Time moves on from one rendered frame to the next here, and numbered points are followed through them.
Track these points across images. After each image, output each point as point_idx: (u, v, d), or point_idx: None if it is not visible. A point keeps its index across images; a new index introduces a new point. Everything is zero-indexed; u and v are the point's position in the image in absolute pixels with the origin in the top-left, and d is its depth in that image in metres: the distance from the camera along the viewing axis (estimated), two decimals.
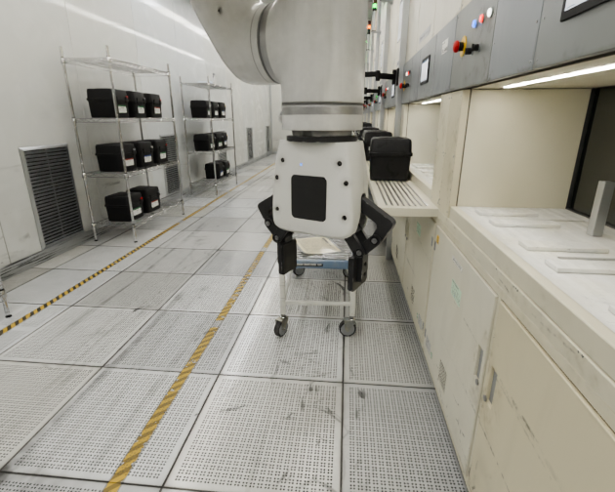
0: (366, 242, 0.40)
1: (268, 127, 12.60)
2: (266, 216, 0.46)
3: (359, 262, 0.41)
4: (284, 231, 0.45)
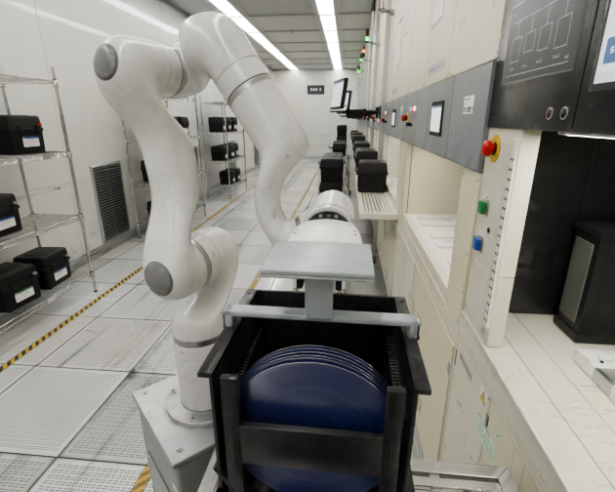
0: None
1: None
2: None
3: None
4: None
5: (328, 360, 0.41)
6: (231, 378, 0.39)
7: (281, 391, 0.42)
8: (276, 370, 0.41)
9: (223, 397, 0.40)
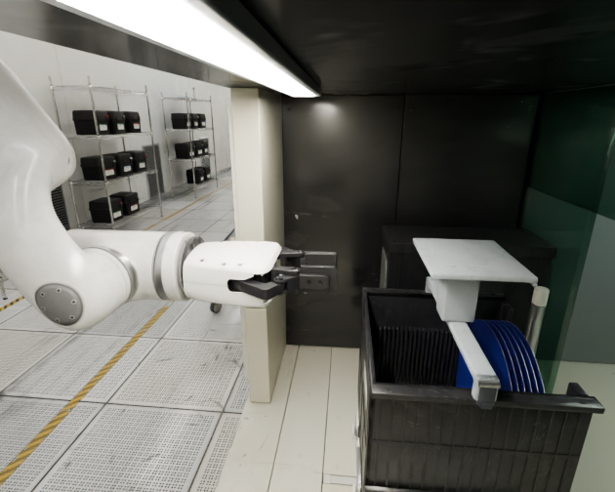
0: (283, 289, 0.42)
1: None
2: (287, 260, 0.51)
3: (305, 287, 0.43)
4: None
5: (503, 328, 0.46)
6: (579, 386, 0.37)
7: None
8: (533, 361, 0.41)
9: (581, 414, 0.37)
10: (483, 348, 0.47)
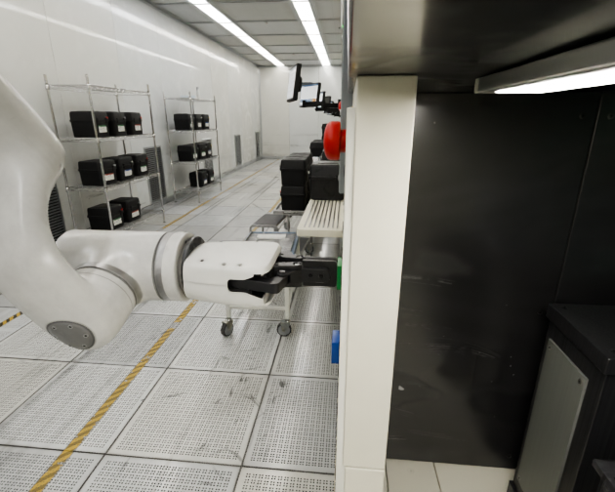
0: (286, 282, 0.44)
1: (259, 133, 12.95)
2: None
3: (307, 280, 0.44)
4: None
5: None
6: None
7: None
8: None
9: None
10: None
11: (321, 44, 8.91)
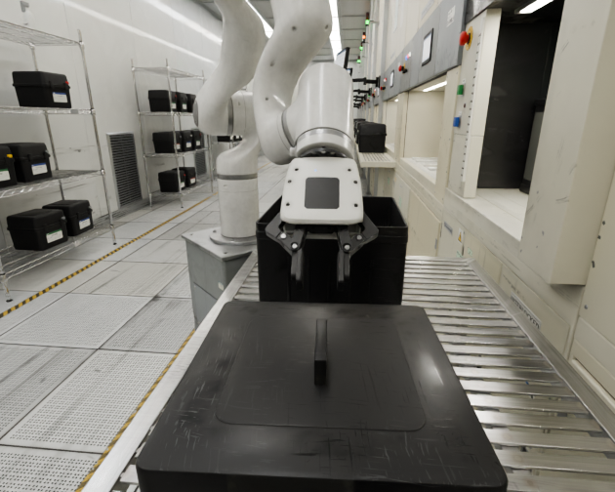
0: (351, 240, 0.46)
1: None
2: (278, 232, 0.47)
3: (347, 258, 0.45)
4: (301, 235, 0.46)
5: None
6: None
7: None
8: None
9: None
10: None
11: None
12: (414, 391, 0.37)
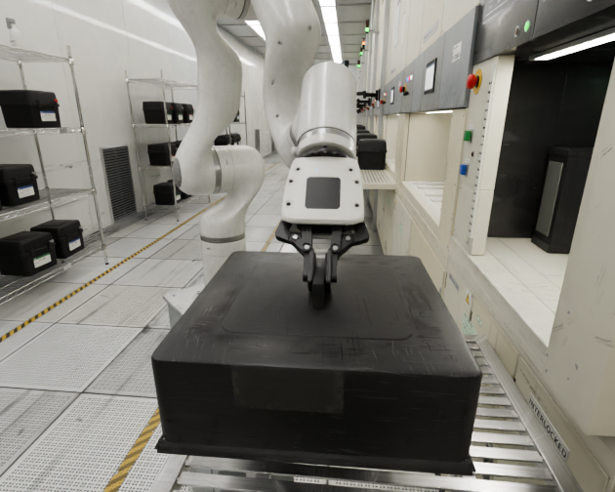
0: (341, 240, 0.46)
1: None
2: (289, 234, 0.47)
3: (334, 258, 0.45)
4: (309, 235, 0.46)
5: None
6: None
7: None
8: None
9: None
10: None
11: None
12: (404, 313, 0.40)
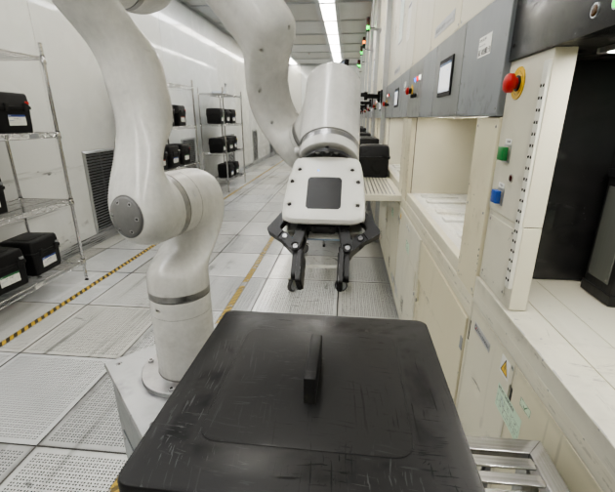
0: (352, 240, 0.46)
1: None
2: (280, 232, 0.47)
3: (347, 258, 0.45)
4: (302, 235, 0.46)
5: None
6: None
7: None
8: None
9: None
10: None
11: None
12: (405, 415, 0.36)
